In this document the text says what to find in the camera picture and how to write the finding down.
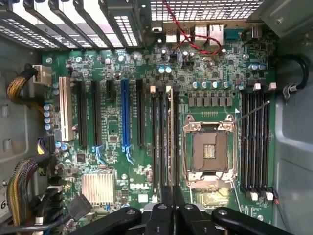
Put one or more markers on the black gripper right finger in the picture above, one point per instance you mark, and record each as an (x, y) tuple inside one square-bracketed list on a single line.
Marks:
[(188, 220)]

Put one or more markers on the thin metal locking lever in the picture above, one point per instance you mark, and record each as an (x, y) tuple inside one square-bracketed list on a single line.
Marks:
[(252, 111), (237, 198)]

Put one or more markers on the white power connector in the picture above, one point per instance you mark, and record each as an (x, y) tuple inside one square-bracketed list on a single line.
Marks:
[(44, 74)]

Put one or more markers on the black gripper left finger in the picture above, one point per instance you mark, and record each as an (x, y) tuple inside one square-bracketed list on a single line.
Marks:
[(166, 215)]

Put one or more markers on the long black expansion slot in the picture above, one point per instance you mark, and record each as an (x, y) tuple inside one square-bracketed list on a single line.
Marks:
[(140, 112), (82, 112), (96, 112)]

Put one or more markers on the silver rear port block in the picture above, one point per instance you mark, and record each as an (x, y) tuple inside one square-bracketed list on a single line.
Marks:
[(171, 33), (216, 33), (201, 34)]

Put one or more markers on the short black expansion slot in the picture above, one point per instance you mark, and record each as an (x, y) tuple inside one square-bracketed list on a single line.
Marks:
[(110, 89)]

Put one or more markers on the green Dell motherboard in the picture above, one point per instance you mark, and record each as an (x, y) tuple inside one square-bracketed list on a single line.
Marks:
[(215, 73)]

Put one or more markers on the white expansion slot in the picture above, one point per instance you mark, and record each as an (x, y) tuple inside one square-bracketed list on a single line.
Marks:
[(65, 110)]

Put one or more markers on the blue expansion slot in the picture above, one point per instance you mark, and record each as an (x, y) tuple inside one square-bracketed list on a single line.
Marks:
[(125, 112)]

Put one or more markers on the open silver PC case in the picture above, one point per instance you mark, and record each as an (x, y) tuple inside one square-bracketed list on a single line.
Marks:
[(293, 147)]

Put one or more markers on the silver finned chipset heatsink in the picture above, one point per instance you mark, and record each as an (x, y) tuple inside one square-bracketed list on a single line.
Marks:
[(97, 188)]

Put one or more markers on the black power connector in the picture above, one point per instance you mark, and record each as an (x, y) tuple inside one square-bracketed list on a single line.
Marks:
[(47, 144)]

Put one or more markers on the CPU socket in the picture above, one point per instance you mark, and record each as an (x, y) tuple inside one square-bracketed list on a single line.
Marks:
[(210, 147)]

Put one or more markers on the silver socket cover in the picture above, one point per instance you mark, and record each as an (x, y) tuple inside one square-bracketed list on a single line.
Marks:
[(207, 178)]

